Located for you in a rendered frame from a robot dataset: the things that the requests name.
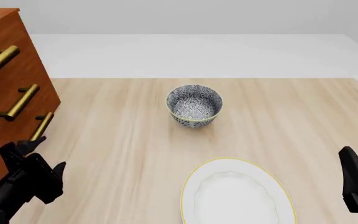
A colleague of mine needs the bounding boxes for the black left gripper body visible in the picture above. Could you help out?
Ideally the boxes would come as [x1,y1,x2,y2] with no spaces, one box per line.
[0,141,65,205]

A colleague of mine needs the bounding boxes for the blue patterned bowl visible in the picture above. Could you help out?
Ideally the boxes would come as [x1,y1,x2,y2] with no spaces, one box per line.
[165,84,224,129]

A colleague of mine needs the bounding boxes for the large brass drawer handle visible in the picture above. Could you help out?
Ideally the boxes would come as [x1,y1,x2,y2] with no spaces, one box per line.
[0,45,21,83]

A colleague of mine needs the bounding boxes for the medium brass drawer handle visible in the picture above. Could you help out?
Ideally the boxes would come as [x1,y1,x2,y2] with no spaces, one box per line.
[0,83,40,122]

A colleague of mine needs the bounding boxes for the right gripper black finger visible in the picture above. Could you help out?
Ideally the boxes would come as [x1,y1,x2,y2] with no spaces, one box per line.
[337,146,358,193]

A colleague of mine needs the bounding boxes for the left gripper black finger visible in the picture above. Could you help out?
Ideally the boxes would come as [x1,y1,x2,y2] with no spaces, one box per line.
[52,161,67,195]
[16,135,47,157]

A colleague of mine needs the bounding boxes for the small brass drawer handle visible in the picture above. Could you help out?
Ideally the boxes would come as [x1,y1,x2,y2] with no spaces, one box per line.
[29,111,55,142]

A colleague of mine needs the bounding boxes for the white plate with yellow rim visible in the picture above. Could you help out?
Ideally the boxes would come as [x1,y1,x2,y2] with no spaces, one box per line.
[180,157,298,224]

